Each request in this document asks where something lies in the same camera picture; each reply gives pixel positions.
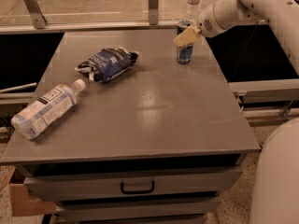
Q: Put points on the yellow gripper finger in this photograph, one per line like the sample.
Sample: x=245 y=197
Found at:
x=188 y=36

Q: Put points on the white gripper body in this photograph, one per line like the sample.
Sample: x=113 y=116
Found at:
x=209 y=21

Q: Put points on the red bull can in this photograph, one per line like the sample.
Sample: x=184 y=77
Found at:
x=184 y=54

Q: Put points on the clear water bottle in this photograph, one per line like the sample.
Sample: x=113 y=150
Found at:
x=192 y=8

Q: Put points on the blue label plastic bottle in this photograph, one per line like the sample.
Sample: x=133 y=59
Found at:
x=39 y=115

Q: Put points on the blue chip bag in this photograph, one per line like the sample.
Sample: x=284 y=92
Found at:
x=107 y=64

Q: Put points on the grey drawer cabinet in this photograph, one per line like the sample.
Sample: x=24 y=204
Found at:
x=177 y=125

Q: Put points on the cardboard box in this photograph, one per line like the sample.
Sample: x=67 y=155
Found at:
x=24 y=204

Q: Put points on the middle metal bracket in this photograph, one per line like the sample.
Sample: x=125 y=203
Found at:
x=153 y=12

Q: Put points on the metal bracket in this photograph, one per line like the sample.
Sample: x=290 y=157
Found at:
x=38 y=20
x=153 y=12

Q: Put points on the left metal bracket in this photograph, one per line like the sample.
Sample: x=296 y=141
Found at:
x=38 y=20

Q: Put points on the black drawer handle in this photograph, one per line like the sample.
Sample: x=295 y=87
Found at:
x=137 y=188

